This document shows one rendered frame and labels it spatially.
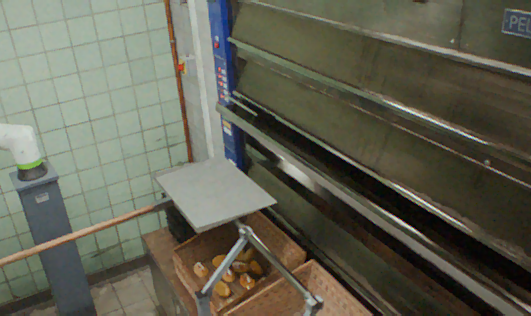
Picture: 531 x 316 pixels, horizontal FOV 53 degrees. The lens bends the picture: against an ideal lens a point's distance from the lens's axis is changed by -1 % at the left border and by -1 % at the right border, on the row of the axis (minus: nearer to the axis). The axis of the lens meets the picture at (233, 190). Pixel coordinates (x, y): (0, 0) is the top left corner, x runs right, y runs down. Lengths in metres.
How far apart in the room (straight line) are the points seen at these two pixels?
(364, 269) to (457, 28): 1.01
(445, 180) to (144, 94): 2.25
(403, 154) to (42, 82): 2.20
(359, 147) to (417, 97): 0.36
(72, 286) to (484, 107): 2.28
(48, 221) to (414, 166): 1.82
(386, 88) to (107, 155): 2.20
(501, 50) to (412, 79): 0.30
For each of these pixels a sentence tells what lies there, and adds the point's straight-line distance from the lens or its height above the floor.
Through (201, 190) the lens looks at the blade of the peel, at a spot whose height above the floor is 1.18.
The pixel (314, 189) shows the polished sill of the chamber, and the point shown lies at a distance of 2.30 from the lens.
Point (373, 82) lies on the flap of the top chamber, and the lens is 1.75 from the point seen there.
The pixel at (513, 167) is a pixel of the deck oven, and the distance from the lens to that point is 1.46.
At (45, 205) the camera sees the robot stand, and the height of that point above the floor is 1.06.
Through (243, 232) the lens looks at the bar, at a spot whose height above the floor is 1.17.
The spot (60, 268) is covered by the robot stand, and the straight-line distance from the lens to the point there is 2.98.
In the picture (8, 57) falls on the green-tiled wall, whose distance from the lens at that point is 3.26.
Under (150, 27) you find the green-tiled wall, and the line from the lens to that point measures 3.38.
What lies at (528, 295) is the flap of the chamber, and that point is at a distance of 1.49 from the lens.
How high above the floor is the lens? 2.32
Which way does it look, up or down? 29 degrees down
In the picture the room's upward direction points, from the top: 6 degrees counter-clockwise
